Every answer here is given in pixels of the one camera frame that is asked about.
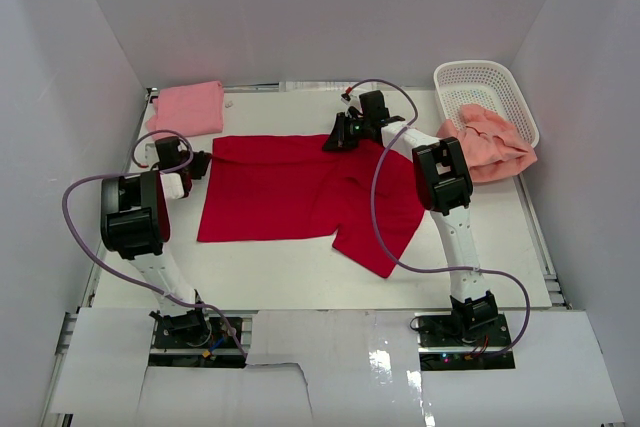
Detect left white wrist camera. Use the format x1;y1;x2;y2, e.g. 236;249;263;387
144;142;186;200

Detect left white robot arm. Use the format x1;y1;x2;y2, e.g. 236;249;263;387
100;129;212;347

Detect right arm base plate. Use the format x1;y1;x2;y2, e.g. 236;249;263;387
409;314;516;372

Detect salmon t shirt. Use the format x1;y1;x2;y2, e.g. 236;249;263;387
437;104;538;184

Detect papers at table back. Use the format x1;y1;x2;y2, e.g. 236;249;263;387
279;81;379;93

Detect red t shirt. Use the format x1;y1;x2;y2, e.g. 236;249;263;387
197;135;424;278

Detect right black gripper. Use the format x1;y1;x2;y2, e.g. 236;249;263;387
323;112;372;152

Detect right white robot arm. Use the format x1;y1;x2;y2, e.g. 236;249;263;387
323;88;498;346

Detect folded pink t shirt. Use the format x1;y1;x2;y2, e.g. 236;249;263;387
146;81;224;139

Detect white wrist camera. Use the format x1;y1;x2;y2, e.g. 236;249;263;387
341;87;364;120
144;142;186;200

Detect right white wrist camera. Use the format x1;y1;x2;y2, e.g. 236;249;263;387
341;87;364;120

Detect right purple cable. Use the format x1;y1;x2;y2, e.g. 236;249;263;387
347;78;532;361

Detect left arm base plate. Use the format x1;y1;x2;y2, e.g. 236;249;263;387
148;317;246;369

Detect white plastic basket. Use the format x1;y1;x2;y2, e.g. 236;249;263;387
433;60;539;148

